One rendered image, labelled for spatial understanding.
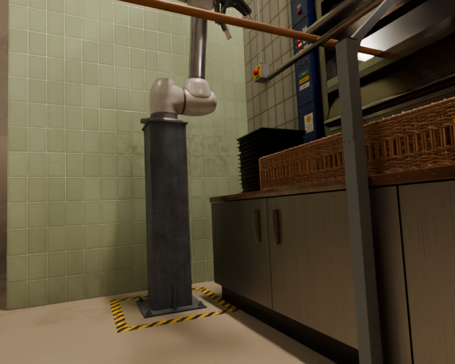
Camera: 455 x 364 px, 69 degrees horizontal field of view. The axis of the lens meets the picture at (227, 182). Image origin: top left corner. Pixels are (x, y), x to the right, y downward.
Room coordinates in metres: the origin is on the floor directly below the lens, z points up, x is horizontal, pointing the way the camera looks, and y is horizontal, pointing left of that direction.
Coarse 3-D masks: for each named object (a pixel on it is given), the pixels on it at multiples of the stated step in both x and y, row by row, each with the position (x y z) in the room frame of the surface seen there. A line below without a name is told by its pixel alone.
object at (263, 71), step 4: (260, 64) 2.22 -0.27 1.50; (264, 64) 2.23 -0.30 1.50; (256, 68) 2.26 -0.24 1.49; (260, 68) 2.22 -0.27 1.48; (264, 68) 2.23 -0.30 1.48; (268, 68) 2.24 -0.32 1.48; (260, 72) 2.22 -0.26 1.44; (264, 72) 2.23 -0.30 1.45; (268, 72) 2.24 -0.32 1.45; (256, 76) 2.27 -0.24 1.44; (260, 76) 2.22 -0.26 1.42; (264, 76) 2.23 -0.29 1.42; (256, 80) 2.28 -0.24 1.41; (260, 80) 2.28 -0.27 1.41; (264, 80) 2.28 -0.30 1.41
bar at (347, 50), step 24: (384, 0) 0.95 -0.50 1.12; (312, 48) 1.30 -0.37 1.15; (336, 48) 0.88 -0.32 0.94; (360, 96) 0.86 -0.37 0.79; (360, 120) 0.86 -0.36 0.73; (360, 144) 0.85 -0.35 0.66; (360, 168) 0.85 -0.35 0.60; (360, 192) 0.85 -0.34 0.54; (360, 216) 0.84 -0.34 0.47; (360, 240) 0.85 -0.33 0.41; (360, 264) 0.85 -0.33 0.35; (360, 288) 0.86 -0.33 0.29; (360, 312) 0.86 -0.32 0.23; (360, 336) 0.87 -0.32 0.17; (360, 360) 0.87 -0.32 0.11
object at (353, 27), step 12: (348, 0) 1.39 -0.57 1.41; (360, 0) 1.36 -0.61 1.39; (396, 0) 1.34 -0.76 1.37; (408, 0) 1.34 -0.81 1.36; (336, 12) 1.46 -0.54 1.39; (348, 12) 1.45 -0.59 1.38; (372, 12) 1.43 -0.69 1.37; (324, 24) 1.54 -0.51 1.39; (336, 24) 1.54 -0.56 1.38; (360, 24) 1.52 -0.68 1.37; (336, 36) 1.63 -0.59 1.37; (348, 36) 1.62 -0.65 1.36
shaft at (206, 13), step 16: (128, 0) 0.98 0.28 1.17; (144, 0) 0.99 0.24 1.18; (160, 0) 1.02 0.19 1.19; (192, 16) 1.08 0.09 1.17; (208, 16) 1.09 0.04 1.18; (224, 16) 1.11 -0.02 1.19; (272, 32) 1.22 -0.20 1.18; (288, 32) 1.24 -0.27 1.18; (304, 32) 1.27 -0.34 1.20; (368, 48) 1.43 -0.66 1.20
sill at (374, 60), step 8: (440, 24) 1.19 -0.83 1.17; (448, 24) 1.17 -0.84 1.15; (424, 32) 1.25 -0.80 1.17; (432, 32) 1.22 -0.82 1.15; (408, 40) 1.31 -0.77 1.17; (416, 40) 1.28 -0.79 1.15; (392, 48) 1.38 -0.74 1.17; (400, 48) 1.35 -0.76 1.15; (376, 56) 1.45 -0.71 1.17; (384, 56) 1.42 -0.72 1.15; (360, 64) 1.54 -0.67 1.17; (368, 64) 1.50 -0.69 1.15; (336, 80) 1.69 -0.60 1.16
